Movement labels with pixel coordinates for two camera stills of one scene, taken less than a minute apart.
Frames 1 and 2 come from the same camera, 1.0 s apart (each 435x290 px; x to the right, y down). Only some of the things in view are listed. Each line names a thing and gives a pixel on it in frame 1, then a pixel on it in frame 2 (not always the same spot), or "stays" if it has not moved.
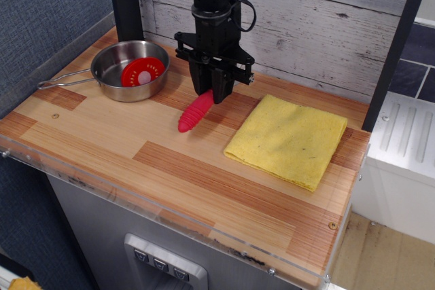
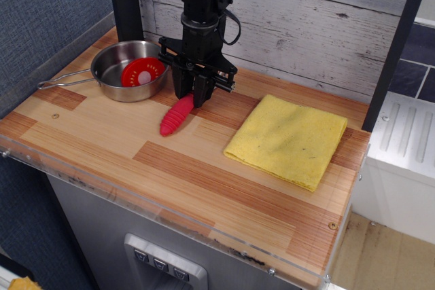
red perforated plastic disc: x=141 y=70 stays
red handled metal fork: x=196 y=111 to x=181 y=110
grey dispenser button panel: x=154 y=266 stays
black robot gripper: x=216 y=42 to x=201 y=49
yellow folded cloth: x=289 y=140 stays
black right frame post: x=397 y=48 stays
